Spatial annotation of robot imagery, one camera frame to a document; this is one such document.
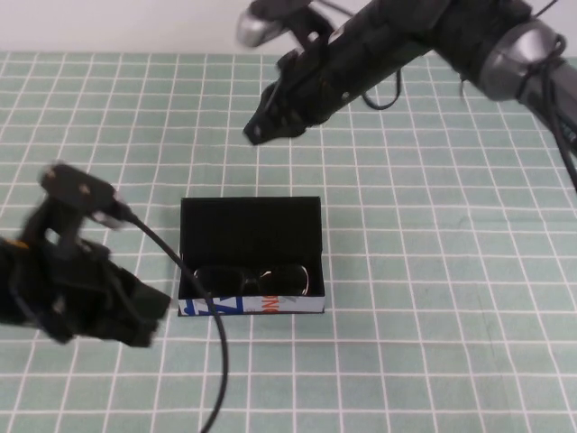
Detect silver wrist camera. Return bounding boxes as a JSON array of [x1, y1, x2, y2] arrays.
[[236, 0, 343, 51], [26, 162, 132, 258]]

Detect black printed glasses case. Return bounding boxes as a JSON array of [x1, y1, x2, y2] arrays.
[[178, 196, 326, 318]]

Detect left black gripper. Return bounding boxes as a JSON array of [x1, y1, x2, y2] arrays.
[[25, 242, 173, 349]]

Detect left black camera cable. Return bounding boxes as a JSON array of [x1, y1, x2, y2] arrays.
[[120, 209, 231, 433]]

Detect green white checkered tablecloth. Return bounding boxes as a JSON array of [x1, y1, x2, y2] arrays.
[[0, 51, 577, 433]]

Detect black framed glasses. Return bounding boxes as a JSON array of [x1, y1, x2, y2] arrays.
[[192, 264, 312, 297]]

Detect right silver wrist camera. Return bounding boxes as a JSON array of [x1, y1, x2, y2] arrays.
[[236, 0, 343, 51]]

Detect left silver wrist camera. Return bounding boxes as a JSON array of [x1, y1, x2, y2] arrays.
[[26, 162, 132, 258]]

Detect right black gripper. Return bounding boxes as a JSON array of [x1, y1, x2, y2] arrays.
[[242, 32, 358, 146]]

